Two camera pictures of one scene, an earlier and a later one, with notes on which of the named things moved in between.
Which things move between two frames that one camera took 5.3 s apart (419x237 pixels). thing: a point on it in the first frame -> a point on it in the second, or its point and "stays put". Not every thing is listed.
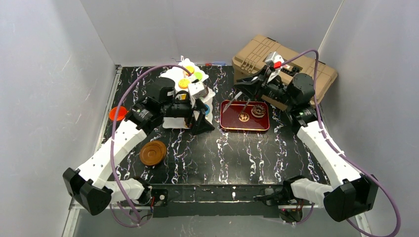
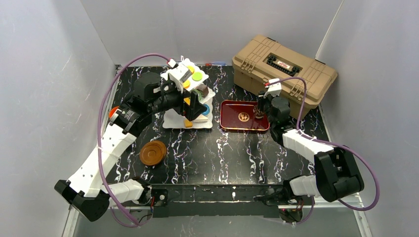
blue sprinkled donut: x=208 y=110 stays put
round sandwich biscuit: x=184 y=83 stays put
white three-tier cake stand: x=188 y=72 stays put
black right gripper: x=256 y=84 -> x=260 y=106
